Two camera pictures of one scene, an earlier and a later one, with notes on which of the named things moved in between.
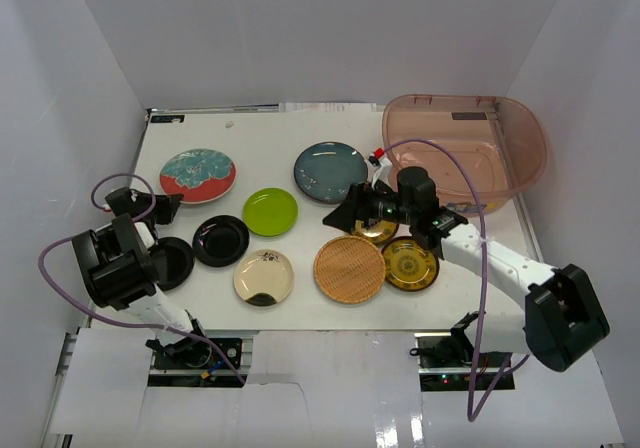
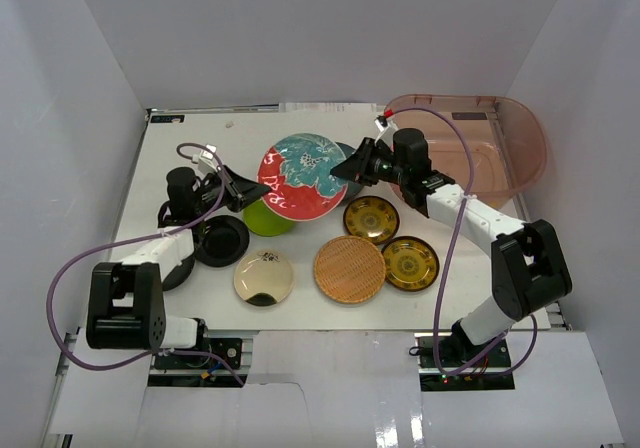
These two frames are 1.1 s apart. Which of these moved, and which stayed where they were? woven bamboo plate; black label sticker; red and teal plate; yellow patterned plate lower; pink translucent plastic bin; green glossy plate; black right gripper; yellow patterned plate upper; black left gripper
Moved: black left gripper; red and teal plate; black right gripper
Stayed: black label sticker; woven bamboo plate; yellow patterned plate upper; yellow patterned plate lower; pink translucent plastic bin; green glossy plate
